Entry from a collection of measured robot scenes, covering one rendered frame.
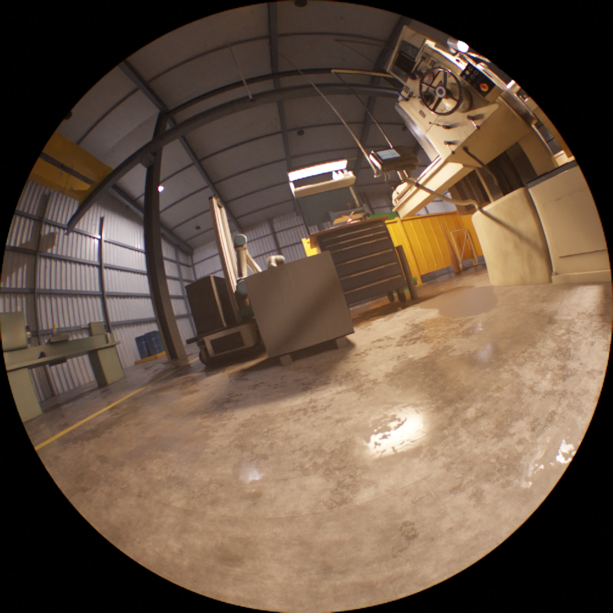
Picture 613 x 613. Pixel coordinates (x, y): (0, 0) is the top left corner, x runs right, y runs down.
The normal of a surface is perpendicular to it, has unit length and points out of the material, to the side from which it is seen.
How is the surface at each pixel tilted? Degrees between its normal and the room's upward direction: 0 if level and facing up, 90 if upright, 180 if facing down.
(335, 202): 90
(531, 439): 0
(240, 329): 90
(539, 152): 90
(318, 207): 90
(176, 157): 169
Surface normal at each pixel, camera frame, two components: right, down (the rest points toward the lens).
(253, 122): 0.30, 0.94
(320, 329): 0.02, 0.02
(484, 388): -0.30, -0.95
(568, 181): -0.95, 0.30
